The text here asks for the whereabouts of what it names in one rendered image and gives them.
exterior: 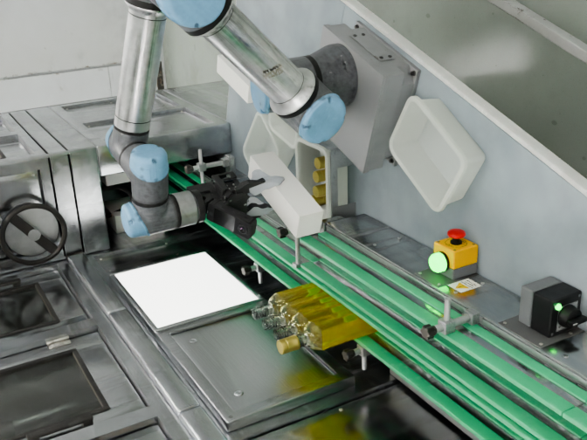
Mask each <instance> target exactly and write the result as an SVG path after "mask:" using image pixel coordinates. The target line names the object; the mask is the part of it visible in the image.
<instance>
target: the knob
mask: <svg viewBox="0 0 587 440"><path fill-rule="evenodd" d="M557 320H558V324H559V325H560V326H562V327H567V328H568V329H573V328H575V327H577V326H578V325H580V324H582V323H584V322H586V321H587V317H586V316H584V315H582V312H581V311H580V310H579V309H577V308H576V307H575V306H573V305H571V304H568V305H566V306H564V307H563V308H562V310H561V311H560V313H559V314H558V318H557Z"/></svg>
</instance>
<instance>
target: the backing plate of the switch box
mask: <svg viewBox="0 0 587 440"><path fill-rule="evenodd" d="M498 324H500V325H502V326H503V327H505V328H506V329H508V330H510V331H511V332H513V333H515V334H517V335H519V336H520V337H522V338H523V339H525V340H527V341H529V342H530V343H532V344H534V345H535V346H537V347H539V348H543V347H546V346H549V345H551V344H554V343H556V342H558V341H560V340H564V339H567V338H569V337H571V336H574V335H576V334H579V333H582V332H584V330H582V329H581V328H579V327H575V328H573V329H570V330H568V331H566V332H563V333H560V334H558V335H555V336H552V337H550V338H548V337H546V336H544V335H543V334H541V333H538V332H537V331H536V330H534V329H532V328H531V327H528V326H526V325H525V324H523V323H521V322H520V321H519V315H517V316H515V317H513V318H510V319H507V320H503V321H501V322H498Z"/></svg>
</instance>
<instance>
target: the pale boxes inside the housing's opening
mask: <svg viewBox="0 0 587 440"><path fill-rule="evenodd" d="M100 180H101V181H102V182H103V183H104V184H105V185H106V186H110V185H115V184H119V183H124V182H130V180H129V178H128V177H127V175H126V174H125V172H124V173H119V174H115V175H107V176H101V177H100ZM128 202H130V198H129V196H127V197H123V198H118V199H114V200H110V201H105V202H104V206H105V212H106V214H108V213H111V215H112V217H109V218H107V223H108V224H109V225H110V226H111V227H112V228H113V230H114V231H115V232H116V233H117V234H119V233H122V232H126V231H125V230H124V228H123V225H122V221H121V212H120V211H116V210H119V209H121V206H122V205H123V204H126V203H128Z"/></svg>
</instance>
